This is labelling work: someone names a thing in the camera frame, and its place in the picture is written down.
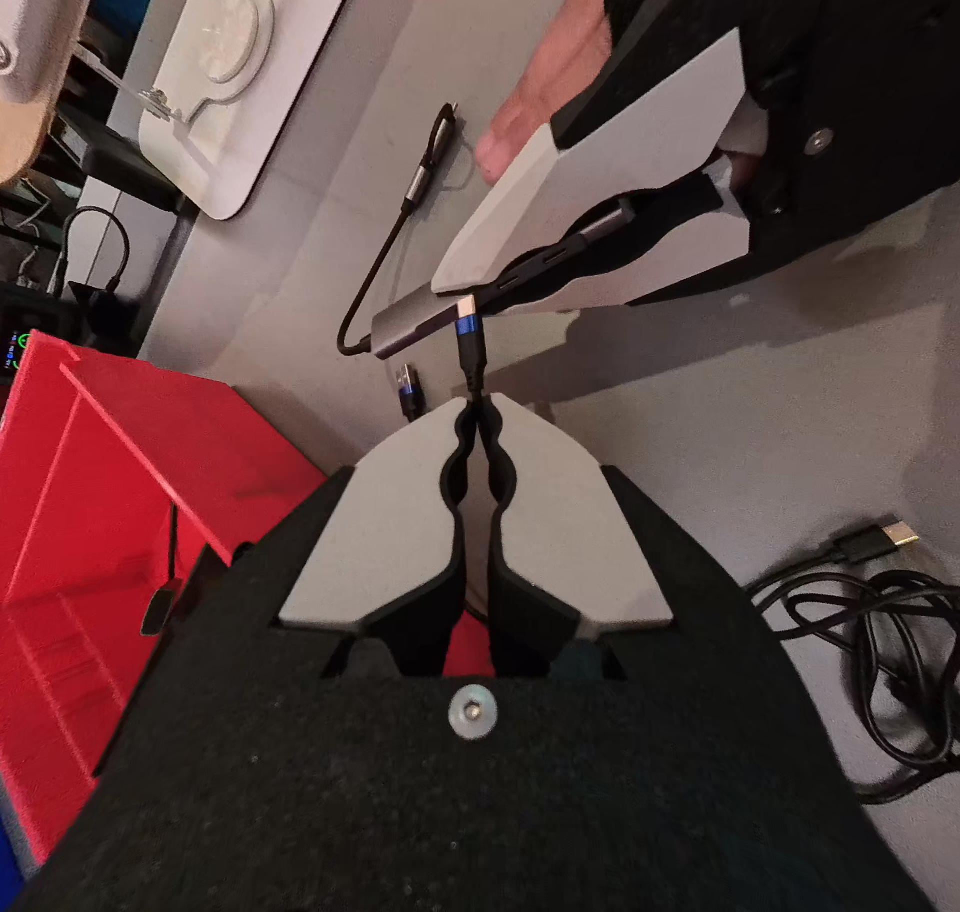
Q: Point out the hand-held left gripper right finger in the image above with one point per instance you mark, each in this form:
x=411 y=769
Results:
x=577 y=544

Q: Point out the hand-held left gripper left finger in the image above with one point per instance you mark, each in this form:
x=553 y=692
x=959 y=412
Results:
x=375 y=544

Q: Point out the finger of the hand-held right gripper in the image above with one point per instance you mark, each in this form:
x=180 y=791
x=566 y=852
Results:
x=675 y=251
x=600 y=169

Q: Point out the grey usb hub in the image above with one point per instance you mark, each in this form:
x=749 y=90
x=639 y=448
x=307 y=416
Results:
x=420 y=323

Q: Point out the red storage bin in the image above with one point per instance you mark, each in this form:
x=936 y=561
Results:
x=112 y=477

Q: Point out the person's right hand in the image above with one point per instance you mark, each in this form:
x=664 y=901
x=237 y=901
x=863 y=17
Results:
x=555 y=64

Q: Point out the white charging pad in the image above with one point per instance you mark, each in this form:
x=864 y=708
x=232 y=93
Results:
x=300 y=64

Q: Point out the black device with display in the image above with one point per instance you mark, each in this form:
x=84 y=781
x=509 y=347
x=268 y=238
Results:
x=90 y=319

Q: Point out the large blue storage bin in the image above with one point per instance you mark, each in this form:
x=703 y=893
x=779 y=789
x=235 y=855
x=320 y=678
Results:
x=11 y=874

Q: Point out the wooden stand tabletop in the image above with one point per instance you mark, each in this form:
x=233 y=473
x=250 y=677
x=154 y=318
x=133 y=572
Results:
x=45 y=143

